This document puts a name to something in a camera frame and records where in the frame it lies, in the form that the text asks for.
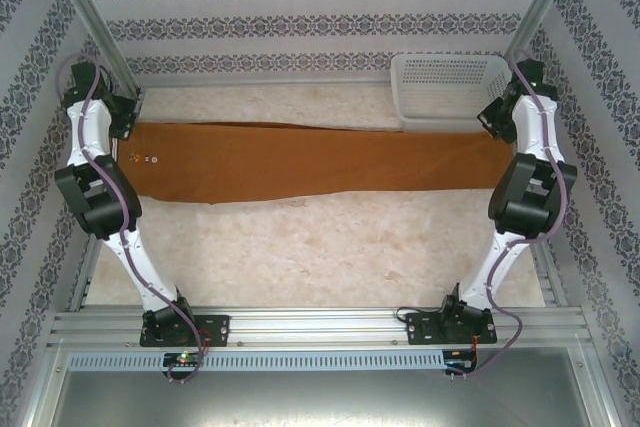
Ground brown long pants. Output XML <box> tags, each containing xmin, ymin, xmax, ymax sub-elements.
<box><xmin>112</xmin><ymin>120</ymin><xmax>516</xmax><ymax>207</ymax></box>

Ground white perforated plastic basket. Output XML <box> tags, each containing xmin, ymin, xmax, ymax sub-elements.
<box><xmin>389</xmin><ymin>53</ymin><xmax>516</xmax><ymax>133</ymax></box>

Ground circuit board with green light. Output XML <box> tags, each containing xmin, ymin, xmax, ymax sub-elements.
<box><xmin>163</xmin><ymin>352</ymin><xmax>204</xmax><ymax>367</ymax></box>

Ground grey metal sheet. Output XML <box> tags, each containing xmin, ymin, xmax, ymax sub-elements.
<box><xmin>29</xmin><ymin>344</ymin><xmax>616</xmax><ymax>427</ymax></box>

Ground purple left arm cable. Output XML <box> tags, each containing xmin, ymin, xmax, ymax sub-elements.
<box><xmin>57</xmin><ymin>53</ymin><xmax>211</xmax><ymax>387</ymax></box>

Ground aluminium frame post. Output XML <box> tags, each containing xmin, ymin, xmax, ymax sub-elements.
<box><xmin>47</xmin><ymin>0</ymin><xmax>144</xmax><ymax>96</ymax></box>
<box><xmin>502</xmin><ymin>0</ymin><xmax>596</xmax><ymax>68</ymax></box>

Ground aluminium rear rail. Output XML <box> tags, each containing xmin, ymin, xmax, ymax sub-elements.
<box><xmin>134</xmin><ymin>77</ymin><xmax>396</xmax><ymax>91</ymax></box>

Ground aluminium side rail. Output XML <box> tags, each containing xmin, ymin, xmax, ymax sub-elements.
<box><xmin>527</xmin><ymin>239</ymin><xmax>569</xmax><ymax>308</ymax></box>
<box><xmin>67</xmin><ymin>234</ymin><xmax>111</xmax><ymax>313</ymax></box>

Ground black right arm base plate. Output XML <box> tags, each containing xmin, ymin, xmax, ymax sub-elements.
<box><xmin>404</xmin><ymin>310</ymin><xmax>499</xmax><ymax>346</ymax></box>

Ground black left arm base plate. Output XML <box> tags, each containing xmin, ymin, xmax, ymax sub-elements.
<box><xmin>138</xmin><ymin>314</ymin><xmax>232</xmax><ymax>348</ymax></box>

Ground small circuit board with wires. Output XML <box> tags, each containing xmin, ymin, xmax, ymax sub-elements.
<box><xmin>444</xmin><ymin>349</ymin><xmax>479</xmax><ymax>373</ymax></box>

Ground grey slotted cable duct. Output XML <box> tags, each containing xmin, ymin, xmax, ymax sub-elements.
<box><xmin>67</xmin><ymin>349</ymin><xmax>447</xmax><ymax>372</ymax></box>

